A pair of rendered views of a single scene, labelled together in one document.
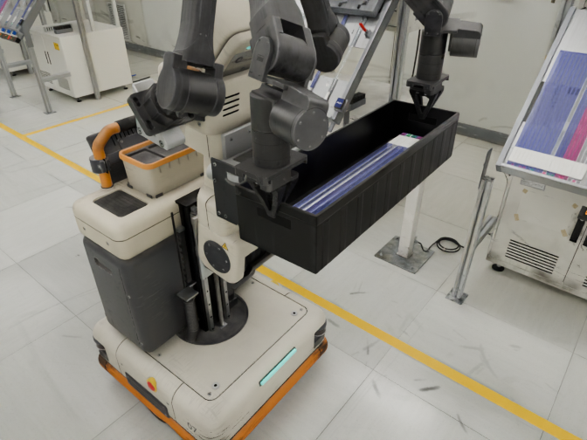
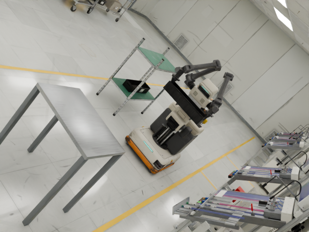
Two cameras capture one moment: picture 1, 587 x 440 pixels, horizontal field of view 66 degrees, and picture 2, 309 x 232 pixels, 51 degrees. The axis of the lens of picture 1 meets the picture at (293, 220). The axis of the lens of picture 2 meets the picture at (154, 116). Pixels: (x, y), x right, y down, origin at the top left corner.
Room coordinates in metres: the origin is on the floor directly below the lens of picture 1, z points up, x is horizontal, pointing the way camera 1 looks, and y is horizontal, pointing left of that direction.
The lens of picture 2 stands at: (-0.66, -3.40, 1.99)
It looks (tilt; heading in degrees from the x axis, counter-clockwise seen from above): 20 degrees down; 67
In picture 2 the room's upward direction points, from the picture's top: 44 degrees clockwise
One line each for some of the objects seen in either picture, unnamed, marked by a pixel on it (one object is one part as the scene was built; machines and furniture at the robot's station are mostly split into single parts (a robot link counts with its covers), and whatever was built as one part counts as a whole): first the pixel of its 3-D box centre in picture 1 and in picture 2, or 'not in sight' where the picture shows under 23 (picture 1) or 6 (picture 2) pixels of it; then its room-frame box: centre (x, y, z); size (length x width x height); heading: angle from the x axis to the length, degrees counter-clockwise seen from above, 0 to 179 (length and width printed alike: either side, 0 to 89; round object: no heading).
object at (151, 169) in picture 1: (165, 162); not in sight; (1.27, 0.40, 0.87); 0.23 x 0.15 x 0.11; 142
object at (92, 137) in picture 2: not in sight; (54, 152); (-0.18, -1.25, 0.40); 0.70 x 0.45 x 0.80; 136
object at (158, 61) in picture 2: not in sight; (142, 79); (0.71, 1.23, 0.55); 0.91 x 0.46 x 1.10; 51
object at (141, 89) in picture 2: not in sight; (136, 86); (0.71, 1.23, 0.41); 0.57 x 0.17 x 0.11; 51
